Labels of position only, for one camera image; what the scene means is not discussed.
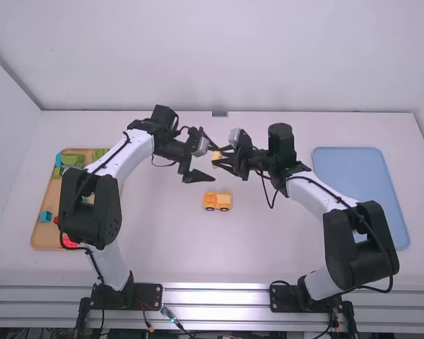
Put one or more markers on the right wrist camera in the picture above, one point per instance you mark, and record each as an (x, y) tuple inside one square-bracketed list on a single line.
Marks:
[(234, 137)]

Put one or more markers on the tan tray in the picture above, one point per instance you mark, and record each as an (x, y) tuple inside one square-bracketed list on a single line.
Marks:
[(46, 190)]

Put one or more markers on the clear teal toy brick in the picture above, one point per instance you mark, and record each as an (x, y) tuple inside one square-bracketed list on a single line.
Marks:
[(87, 200)]

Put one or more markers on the light blue toy brick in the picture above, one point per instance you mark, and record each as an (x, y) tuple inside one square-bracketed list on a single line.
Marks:
[(46, 217)]

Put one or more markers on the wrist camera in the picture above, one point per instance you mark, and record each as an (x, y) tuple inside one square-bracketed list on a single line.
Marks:
[(202, 146), (234, 137)]

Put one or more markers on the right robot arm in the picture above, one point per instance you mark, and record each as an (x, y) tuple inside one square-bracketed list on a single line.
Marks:
[(311, 194)]

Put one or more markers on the red toy brick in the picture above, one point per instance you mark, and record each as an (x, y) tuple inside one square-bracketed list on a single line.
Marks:
[(56, 220), (69, 242)]

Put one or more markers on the yellow toy brick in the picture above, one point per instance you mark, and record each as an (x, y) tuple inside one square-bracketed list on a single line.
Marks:
[(217, 155)]

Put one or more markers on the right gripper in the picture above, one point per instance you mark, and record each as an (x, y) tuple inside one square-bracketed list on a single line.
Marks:
[(245, 159)]

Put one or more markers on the pale green toy brick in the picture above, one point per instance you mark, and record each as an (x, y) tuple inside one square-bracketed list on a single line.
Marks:
[(57, 173)]

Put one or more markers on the blue mat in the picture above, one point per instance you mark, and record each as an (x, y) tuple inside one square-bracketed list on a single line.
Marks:
[(357, 176)]

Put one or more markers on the yellow toy car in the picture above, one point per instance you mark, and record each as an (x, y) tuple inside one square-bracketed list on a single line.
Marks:
[(215, 200)]

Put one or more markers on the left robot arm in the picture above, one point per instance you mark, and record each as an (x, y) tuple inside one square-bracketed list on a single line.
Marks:
[(134, 148)]

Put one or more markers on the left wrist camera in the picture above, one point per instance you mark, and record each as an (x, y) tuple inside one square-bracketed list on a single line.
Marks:
[(202, 146)]

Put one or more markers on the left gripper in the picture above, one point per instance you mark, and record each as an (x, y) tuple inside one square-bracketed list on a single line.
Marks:
[(188, 155)]

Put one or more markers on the silver rails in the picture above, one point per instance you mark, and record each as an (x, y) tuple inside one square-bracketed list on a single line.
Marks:
[(215, 300)]

